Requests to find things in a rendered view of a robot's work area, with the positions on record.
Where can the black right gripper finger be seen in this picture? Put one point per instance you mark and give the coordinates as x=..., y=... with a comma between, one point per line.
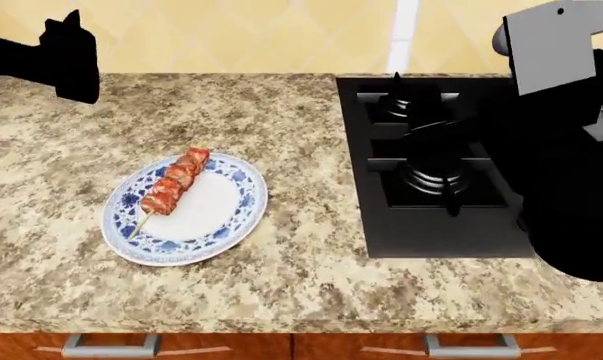
x=425, y=103
x=443, y=144

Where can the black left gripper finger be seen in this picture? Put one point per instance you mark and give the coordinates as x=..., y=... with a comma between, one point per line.
x=49, y=27
x=73, y=19

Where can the black gas burner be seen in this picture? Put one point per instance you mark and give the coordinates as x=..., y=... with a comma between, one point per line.
x=393, y=107
x=428, y=180

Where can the red meat skewer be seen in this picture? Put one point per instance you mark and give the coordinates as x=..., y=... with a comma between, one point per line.
x=173, y=183

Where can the blue and white porcelain plate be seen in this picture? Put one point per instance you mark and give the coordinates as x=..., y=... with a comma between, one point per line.
x=211, y=210

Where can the black gas cooktop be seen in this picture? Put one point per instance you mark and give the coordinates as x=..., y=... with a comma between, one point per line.
x=376, y=210

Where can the brown wooden drawer front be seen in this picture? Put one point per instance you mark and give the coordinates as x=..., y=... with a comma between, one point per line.
x=221, y=347
x=361, y=347

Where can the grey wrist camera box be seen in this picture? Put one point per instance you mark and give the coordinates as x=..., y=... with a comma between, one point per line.
x=551, y=45

